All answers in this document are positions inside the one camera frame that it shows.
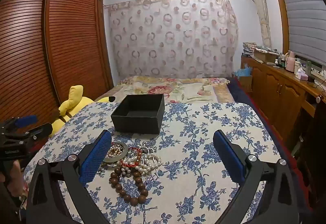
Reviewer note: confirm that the pile of books and papers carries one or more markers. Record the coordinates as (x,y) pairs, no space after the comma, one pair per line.
(249,46)

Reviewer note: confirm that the black box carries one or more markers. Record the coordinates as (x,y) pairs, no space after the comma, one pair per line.
(137,124)

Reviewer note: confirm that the blue plastic bag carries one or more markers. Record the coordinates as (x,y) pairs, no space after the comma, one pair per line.
(243,71)

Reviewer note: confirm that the yellow plush toy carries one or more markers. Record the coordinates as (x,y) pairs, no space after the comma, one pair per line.
(73,101)

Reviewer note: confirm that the wooden sideboard cabinet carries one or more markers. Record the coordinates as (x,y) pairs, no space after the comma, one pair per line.
(277,91)

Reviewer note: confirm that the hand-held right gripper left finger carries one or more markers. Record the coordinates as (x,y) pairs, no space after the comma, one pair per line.
(93,160)

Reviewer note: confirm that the floral bed blanket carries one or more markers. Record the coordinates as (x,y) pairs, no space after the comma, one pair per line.
(183,90)

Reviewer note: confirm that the brown slatted wooden wardrobe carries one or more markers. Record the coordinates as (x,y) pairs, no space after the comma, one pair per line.
(38,48)

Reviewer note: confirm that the open cardboard box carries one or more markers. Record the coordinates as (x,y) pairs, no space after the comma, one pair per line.
(264,55)

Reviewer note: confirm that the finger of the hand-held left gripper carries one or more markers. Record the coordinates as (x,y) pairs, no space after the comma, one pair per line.
(25,121)
(40,131)

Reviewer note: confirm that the grey round bangle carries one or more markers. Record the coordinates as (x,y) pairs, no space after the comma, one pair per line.
(124,151)

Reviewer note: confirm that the wooden window frame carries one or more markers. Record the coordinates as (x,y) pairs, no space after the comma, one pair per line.
(279,9)

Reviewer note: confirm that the grey window blind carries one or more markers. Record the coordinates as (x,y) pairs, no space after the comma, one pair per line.
(305,9)

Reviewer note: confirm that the pink kettle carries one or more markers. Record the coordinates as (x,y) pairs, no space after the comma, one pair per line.
(290,62)

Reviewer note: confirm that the blue floral tablecloth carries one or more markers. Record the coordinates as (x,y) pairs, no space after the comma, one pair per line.
(193,152)

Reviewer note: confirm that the circle print curtain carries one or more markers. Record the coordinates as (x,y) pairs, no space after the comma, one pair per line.
(173,35)

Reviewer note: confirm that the person's left hand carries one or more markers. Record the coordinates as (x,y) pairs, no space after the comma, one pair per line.
(18,179)

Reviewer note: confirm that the pink tissue box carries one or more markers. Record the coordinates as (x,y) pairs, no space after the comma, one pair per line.
(301,74)

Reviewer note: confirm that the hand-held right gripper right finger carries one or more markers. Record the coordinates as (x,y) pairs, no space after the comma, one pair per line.
(230,159)

